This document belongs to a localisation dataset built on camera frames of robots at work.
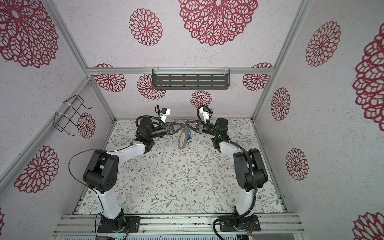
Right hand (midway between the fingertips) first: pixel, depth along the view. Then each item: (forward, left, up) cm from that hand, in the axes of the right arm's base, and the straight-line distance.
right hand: (185, 123), depth 78 cm
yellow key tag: (+1, -2, -15) cm, 15 cm away
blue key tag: (+2, -2, -14) cm, 15 cm away
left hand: (-1, +1, -3) cm, 3 cm away
